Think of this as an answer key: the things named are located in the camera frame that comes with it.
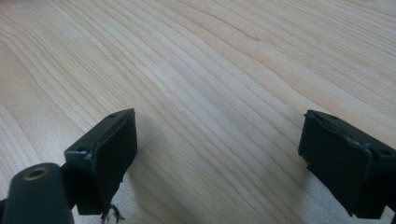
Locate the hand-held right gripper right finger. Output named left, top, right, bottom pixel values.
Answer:
left=297, top=108, right=396, bottom=220

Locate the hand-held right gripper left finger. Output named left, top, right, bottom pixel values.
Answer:
left=64, top=107, right=138, bottom=224

